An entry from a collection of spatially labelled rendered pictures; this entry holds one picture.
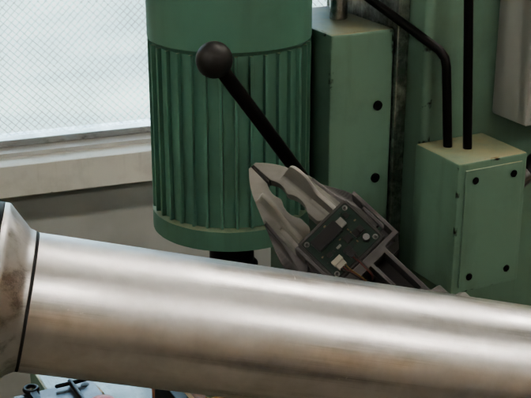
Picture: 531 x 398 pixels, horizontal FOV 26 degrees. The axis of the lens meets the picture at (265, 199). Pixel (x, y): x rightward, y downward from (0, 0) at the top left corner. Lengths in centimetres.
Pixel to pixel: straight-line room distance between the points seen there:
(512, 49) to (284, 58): 25
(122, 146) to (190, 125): 152
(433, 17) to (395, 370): 59
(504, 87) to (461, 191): 14
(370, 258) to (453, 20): 38
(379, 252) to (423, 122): 34
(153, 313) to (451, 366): 19
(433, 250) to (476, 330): 53
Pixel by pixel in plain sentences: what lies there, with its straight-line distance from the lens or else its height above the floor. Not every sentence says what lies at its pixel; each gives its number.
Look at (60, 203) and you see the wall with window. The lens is 272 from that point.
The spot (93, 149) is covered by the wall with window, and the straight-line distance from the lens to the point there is 269.
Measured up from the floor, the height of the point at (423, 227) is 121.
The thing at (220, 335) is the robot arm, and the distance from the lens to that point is 69.
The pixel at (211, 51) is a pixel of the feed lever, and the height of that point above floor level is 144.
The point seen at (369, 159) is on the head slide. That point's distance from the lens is 129.
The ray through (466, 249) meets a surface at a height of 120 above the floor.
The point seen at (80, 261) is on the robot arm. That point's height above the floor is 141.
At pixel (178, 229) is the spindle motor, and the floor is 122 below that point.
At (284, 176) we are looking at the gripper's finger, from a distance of 104.
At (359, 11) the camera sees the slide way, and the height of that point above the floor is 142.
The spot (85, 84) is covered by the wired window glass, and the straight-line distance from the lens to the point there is 272.
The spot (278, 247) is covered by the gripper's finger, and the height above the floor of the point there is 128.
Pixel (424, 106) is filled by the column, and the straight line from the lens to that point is 126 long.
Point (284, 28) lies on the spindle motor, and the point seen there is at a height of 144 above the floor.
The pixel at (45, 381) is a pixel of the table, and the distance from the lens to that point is 161.
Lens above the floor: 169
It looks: 21 degrees down
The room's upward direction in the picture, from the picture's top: straight up
